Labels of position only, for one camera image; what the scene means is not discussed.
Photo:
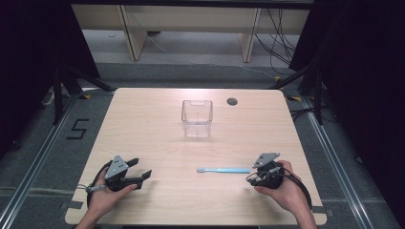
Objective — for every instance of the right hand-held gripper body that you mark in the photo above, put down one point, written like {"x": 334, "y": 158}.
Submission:
{"x": 269, "y": 173}

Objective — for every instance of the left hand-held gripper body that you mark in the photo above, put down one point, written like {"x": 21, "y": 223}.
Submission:
{"x": 117, "y": 168}

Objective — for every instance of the light blue toothbrush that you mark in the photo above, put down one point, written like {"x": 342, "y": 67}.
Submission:
{"x": 223, "y": 170}

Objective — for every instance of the clear plastic box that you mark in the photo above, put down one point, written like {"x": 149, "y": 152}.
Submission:
{"x": 197, "y": 119}

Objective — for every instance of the person's right hand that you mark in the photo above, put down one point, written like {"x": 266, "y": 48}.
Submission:
{"x": 286, "y": 194}

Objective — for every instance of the person's left hand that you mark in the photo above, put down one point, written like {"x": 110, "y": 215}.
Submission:
{"x": 106, "y": 198}

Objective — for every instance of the yellow tape piece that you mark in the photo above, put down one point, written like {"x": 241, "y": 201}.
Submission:
{"x": 296, "y": 98}
{"x": 86, "y": 96}

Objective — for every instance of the black metal stand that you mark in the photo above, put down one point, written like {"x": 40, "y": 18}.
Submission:
{"x": 318, "y": 95}
{"x": 59, "y": 95}

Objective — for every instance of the black curtain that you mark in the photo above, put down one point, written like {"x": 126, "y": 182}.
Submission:
{"x": 366, "y": 79}
{"x": 35, "y": 47}

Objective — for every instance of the light wooden desk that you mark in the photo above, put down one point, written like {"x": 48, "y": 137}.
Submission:
{"x": 191, "y": 19}

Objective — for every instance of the aluminium floor rail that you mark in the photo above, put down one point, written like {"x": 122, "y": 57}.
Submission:
{"x": 35, "y": 165}
{"x": 337, "y": 165}

